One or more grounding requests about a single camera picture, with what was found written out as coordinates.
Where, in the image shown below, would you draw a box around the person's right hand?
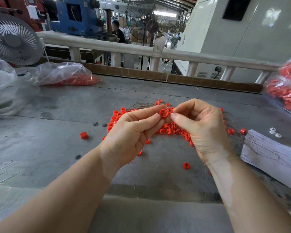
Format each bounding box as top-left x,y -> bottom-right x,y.
171,98 -> 234,165

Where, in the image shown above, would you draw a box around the person's left hand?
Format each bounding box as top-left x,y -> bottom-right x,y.
99,105 -> 167,182

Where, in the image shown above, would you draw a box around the pile of red plastic rings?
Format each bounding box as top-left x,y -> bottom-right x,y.
102,99 -> 247,170

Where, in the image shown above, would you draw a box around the bundle of thin metal wires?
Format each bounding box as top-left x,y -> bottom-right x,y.
132,100 -> 199,158

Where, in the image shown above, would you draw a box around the person's left forearm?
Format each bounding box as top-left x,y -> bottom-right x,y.
0,149 -> 121,233

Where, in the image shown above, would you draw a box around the person's right forearm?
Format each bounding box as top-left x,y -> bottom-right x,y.
209,154 -> 291,233

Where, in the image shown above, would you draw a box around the brown wooden board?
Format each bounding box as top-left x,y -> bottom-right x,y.
39,57 -> 263,94

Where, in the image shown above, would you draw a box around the white paper sheet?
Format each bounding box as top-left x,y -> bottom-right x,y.
241,129 -> 291,194

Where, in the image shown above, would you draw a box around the large clear bag red pieces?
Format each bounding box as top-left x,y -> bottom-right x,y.
263,48 -> 291,117

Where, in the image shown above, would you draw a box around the clear bag with red pieces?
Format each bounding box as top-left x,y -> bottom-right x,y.
27,61 -> 102,86

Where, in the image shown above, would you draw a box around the white metal railing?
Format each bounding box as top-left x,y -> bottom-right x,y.
36,30 -> 282,84

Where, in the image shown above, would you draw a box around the large grey machine cabinet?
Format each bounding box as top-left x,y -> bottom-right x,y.
176,0 -> 291,83

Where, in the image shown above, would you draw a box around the blue industrial machine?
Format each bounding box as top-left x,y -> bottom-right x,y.
51,0 -> 103,37

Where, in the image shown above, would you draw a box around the crumpled clear plastic bag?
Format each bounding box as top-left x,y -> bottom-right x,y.
0,52 -> 29,117

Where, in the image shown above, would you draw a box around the white desk fan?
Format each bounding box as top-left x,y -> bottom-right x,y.
0,13 -> 43,66

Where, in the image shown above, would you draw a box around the red industrial machine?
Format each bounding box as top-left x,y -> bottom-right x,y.
0,0 -> 44,32

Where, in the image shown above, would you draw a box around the black pedestal fan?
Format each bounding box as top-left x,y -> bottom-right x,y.
144,18 -> 161,71

